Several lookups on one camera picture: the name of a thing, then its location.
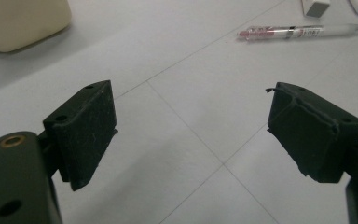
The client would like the white table mat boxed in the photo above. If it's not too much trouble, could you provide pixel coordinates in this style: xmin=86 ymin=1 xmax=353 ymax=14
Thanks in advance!
xmin=0 ymin=0 xmax=358 ymax=224

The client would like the beige square pen holder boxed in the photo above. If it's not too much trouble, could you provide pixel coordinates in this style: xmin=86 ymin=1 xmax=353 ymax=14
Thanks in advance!
xmin=0 ymin=0 xmax=73 ymax=53

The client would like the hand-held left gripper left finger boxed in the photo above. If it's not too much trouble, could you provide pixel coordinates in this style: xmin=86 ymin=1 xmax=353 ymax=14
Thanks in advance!
xmin=38 ymin=79 xmax=118 ymax=191

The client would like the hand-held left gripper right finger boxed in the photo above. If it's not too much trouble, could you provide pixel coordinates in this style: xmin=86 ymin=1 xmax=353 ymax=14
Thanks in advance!
xmin=265 ymin=81 xmax=358 ymax=184

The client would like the clear pen with red print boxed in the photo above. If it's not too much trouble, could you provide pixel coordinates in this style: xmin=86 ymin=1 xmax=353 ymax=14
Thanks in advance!
xmin=236 ymin=23 xmax=358 ymax=42

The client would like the short white chalk stick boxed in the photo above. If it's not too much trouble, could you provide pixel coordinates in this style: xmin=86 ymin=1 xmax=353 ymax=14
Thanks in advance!
xmin=300 ymin=0 xmax=331 ymax=19

